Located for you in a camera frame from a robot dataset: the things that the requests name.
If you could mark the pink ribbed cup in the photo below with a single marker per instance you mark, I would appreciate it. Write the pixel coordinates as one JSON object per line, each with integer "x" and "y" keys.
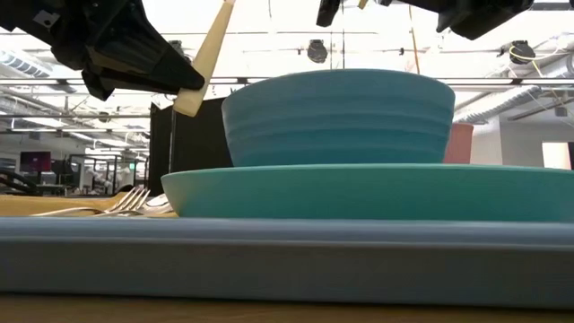
{"x": 459, "y": 143}

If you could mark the yellow cloth napkin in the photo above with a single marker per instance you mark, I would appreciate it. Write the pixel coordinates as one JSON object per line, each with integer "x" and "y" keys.
{"x": 45, "y": 204}

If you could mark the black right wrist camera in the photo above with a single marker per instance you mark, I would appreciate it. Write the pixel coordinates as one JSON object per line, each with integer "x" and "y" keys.
{"x": 484, "y": 18}

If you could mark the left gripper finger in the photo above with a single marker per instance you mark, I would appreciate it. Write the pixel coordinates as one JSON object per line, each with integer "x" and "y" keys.
{"x": 116, "y": 83}
{"x": 157, "y": 58}

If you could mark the black partition panel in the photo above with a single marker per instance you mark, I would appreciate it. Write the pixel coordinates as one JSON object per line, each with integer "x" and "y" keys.
{"x": 202, "y": 143}

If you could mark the light blue plastic tray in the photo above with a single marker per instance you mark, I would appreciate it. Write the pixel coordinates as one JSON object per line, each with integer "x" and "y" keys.
{"x": 287, "y": 269}

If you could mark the silver spiral air duct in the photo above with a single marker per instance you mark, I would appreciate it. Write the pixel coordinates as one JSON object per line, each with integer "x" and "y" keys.
{"x": 22, "y": 65}
{"x": 502, "y": 103}

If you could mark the black workstation frame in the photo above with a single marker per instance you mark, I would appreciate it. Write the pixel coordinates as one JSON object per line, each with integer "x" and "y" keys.
{"x": 107, "y": 172}

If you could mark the aluminium frame bar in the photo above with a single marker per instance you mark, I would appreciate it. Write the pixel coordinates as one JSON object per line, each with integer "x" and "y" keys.
{"x": 493, "y": 81}

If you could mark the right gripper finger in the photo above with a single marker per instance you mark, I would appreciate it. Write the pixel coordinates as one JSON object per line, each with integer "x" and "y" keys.
{"x": 328, "y": 12}

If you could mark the teal round plate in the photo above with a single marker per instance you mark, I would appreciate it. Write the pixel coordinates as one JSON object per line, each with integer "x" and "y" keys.
{"x": 367, "y": 193}

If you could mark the dark red monitor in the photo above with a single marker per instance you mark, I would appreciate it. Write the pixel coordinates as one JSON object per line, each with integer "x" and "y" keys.
{"x": 35, "y": 161}

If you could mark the blue ribbed bowl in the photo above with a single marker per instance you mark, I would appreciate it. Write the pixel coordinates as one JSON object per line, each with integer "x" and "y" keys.
{"x": 338, "y": 121}

